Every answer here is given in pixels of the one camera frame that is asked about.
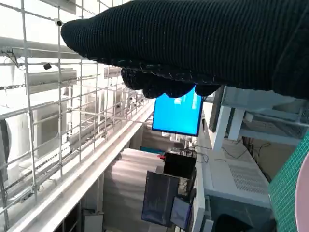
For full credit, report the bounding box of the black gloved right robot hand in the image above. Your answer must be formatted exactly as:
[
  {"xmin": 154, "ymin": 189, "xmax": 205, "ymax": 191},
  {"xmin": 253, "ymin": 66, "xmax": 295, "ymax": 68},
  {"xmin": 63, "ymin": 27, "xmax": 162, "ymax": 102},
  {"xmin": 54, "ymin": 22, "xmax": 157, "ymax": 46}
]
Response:
[{"xmin": 60, "ymin": 0, "xmax": 309, "ymax": 100}]

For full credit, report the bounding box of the pink bowl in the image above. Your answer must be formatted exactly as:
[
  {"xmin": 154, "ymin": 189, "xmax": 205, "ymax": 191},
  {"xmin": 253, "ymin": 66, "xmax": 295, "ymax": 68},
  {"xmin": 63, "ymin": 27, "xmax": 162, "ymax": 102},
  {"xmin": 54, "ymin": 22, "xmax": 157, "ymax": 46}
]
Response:
[{"xmin": 295, "ymin": 151, "xmax": 309, "ymax": 232}]

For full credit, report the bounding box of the blue screen monitor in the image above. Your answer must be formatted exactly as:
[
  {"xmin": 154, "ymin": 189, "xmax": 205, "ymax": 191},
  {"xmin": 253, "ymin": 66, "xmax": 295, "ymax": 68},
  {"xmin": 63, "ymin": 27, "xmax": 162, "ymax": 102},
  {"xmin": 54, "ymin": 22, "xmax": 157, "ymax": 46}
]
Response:
[{"xmin": 151, "ymin": 86, "xmax": 204, "ymax": 137}]

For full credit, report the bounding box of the black monitor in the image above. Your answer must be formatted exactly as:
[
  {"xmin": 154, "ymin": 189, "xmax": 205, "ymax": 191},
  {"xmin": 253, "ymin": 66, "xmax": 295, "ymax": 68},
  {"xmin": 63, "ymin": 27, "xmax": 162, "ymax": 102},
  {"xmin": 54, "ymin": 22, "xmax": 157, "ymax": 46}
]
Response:
[{"xmin": 163, "ymin": 152, "xmax": 197, "ymax": 180}]

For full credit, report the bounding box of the white perforated cabinet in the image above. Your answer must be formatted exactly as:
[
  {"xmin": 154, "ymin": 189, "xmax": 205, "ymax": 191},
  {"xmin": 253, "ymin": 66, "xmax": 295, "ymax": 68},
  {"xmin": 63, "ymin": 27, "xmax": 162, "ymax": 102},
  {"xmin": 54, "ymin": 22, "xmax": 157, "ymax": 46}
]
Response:
[{"xmin": 202, "ymin": 158, "xmax": 273, "ymax": 210}]

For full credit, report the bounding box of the white ceiling air unit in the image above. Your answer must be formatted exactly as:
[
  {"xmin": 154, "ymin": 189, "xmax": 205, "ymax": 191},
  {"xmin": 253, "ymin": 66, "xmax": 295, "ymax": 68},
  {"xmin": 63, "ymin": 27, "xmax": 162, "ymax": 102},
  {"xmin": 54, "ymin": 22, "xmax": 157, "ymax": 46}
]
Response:
[{"xmin": 24, "ymin": 68, "xmax": 78, "ymax": 95}]

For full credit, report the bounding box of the large dark monitor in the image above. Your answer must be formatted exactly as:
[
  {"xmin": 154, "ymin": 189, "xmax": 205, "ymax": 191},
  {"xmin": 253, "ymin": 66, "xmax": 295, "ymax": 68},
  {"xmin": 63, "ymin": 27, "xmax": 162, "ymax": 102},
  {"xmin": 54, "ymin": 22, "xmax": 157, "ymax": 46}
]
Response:
[{"xmin": 141, "ymin": 170, "xmax": 181, "ymax": 227}]

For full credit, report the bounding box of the small dark monitor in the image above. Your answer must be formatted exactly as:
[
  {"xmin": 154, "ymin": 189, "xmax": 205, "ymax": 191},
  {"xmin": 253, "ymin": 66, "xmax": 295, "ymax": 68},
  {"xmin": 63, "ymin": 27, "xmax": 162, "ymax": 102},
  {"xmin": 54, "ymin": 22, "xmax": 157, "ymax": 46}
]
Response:
[{"xmin": 170, "ymin": 196, "xmax": 193, "ymax": 230}]

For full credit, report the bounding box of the green cutting mat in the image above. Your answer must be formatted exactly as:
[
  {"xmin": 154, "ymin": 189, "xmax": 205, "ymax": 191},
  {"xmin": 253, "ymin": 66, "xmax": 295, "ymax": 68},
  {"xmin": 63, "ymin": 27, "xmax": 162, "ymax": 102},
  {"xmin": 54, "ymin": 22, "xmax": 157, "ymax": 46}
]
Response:
[{"xmin": 268, "ymin": 137, "xmax": 309, "ymax": 232}]

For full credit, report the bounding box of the white ceiling grid frame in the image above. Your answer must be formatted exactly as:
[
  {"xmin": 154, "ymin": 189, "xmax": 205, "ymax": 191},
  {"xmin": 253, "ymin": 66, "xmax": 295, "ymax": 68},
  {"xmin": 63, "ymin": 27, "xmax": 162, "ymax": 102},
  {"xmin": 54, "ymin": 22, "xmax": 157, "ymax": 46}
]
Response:
[{"xmin": 0, "ymin": 0, "xmax": 155, "ymax": 232}]

